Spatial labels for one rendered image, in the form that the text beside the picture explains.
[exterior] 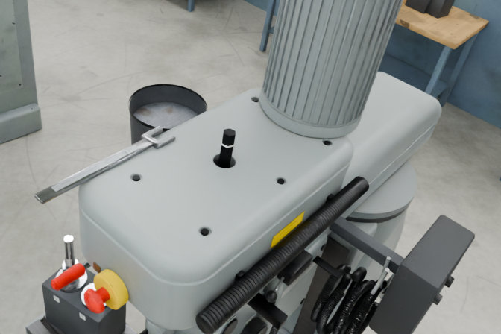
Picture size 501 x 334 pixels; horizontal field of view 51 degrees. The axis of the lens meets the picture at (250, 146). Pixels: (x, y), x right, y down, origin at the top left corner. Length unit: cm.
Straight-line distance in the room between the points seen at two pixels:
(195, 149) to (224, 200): 12
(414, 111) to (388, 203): 25
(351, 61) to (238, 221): 32
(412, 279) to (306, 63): 45
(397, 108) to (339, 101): 48
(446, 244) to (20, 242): 259
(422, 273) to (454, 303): 245
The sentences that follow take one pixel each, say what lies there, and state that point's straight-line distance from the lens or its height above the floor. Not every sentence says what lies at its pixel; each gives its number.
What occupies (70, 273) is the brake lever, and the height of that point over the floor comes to 171.
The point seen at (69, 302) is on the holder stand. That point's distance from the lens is 165.
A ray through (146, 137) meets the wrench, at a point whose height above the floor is 190.
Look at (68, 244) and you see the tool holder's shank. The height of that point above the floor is 127.
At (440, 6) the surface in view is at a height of 98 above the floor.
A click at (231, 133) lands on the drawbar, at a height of 195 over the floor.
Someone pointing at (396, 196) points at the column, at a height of 156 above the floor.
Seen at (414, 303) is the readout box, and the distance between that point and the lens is 108.
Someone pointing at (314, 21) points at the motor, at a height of 211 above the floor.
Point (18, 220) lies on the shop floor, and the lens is 340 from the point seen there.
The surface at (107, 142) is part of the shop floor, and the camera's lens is 390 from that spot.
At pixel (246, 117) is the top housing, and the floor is 189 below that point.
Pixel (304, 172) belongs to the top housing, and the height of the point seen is 189.
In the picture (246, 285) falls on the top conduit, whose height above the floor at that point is 181.
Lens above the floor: 244
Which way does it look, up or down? 38 degrees down
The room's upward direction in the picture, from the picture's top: 12 degrees clockwise
